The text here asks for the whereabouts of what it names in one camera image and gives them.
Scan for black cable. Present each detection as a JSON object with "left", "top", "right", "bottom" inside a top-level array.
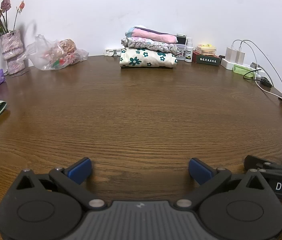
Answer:
[{"left": 243, "top": 69, "right": 262, "bottom": 81}]

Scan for lime green pouch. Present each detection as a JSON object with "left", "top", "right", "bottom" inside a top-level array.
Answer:
[{"left": 232, "top": 64, "right": 255, "bottom": 77}]

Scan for black plug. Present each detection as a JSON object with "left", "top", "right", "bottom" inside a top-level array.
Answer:
[{"left": 260, "top": 77, "right": 273, "bottom": 88}]

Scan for clear plastic bag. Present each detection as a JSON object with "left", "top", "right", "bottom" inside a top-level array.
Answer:
[{"left": 17, "top": 34, "right": 89, "bottom": 71}]

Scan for white charger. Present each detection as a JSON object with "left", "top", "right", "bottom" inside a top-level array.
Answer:
[
  {"left": 236, "top": 50, "right": 246, "bottom": 65},
  {"left": 225, "top": 46, "right": 237, "bottom": 63}
]

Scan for yellow pink note stack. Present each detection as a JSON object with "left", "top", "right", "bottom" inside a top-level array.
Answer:
[{"left": 196, "top": 44, "right": 217, "bottom": 55}]

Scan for dark rectangular box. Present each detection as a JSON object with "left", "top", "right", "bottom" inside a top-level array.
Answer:
[{"left": 193, "top": 51, "right": 220, "bottom": 67}]

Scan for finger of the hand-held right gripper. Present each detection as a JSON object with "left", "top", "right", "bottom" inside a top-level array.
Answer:
[{"left": 244, "top": 155, "right": 282, "bottom": 178}]

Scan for white charging cable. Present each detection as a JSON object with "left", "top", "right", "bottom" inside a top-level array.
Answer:
[
  {"left": 241, "top": 40, "right": 259, "bottom": 67},
  {"left": 232, "top": 39, "right": 282, "bottom": 94}
]

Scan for brown patterned packet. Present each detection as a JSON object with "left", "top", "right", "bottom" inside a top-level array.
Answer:
[{"left": 58, "top": 39, "right": 78, "bottom": 55}]

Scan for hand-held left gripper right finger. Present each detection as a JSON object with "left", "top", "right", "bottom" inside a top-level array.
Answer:
[{"left": 176, "top": 157, "right": 269, "bottom": 210}]

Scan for cream cloth with green flowers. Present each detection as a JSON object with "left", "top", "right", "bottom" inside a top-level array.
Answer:
[{"left": 120, "top": 47, "right": 178, "bottom": 68}]

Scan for white plastic clip holder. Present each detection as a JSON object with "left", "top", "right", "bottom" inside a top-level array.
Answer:
[{"left": 104, "top": 48, "right": 126, "bottom": 57}]

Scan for pink ruffled floral garment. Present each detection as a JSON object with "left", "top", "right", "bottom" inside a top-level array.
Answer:
[{"left": 121, "top": 36, "right": 179, "bottom": 54}]

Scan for pink folded towel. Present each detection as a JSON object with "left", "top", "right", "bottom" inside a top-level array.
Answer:
[{"left": 128, "top": 28, "right": 178, "bottom": 43}]

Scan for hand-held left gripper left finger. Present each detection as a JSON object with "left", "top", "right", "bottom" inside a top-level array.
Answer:
[{"left": 16, "top": 157, "right": 107, "bottom": 210}]

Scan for white power strip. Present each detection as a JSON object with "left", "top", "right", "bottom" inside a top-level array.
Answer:
[{"left": 221, "top": 58, "right": 267, "bottom": 79}]

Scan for white spray bottle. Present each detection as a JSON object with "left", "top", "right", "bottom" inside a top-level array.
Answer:
[{"left": 184, "top": 37, "right": 194, "bottom": 63}]

